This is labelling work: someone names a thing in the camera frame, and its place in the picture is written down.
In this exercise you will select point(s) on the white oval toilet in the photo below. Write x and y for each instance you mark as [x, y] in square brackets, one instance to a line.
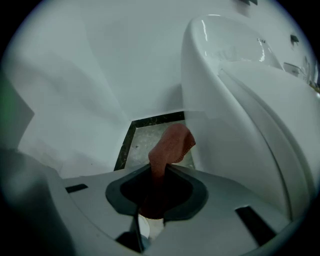
[237, 125]

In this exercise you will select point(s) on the black wall fixture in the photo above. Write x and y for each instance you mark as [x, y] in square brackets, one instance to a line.
[294, 38]

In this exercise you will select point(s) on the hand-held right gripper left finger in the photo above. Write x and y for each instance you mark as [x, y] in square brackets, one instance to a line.
[115, 197]

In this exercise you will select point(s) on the red wiping cloth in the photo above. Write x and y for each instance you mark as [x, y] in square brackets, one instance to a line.
[172, 147]

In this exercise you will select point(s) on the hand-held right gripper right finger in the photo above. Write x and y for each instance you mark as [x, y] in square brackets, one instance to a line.
[198, 197]

